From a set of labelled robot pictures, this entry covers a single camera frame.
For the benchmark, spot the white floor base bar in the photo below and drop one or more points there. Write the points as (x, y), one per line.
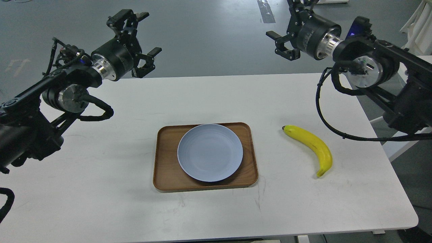
(332, 1)

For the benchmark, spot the white chair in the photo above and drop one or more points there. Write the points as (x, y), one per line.
(419, 30)

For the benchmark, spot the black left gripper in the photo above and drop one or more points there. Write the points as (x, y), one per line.
(121, 54)

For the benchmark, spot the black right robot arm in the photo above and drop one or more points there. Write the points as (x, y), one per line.
(394, 79)

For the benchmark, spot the light blue plate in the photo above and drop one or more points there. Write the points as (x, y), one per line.
(210, 153)

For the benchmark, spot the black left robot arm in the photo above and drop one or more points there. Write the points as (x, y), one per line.
(33, 122)

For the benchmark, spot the yellow banana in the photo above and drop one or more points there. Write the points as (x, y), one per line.
(321, 150)

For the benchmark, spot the brown wooden tray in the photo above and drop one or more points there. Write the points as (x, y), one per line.
(168, 176)

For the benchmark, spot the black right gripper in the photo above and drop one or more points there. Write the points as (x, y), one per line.
(307, 32)

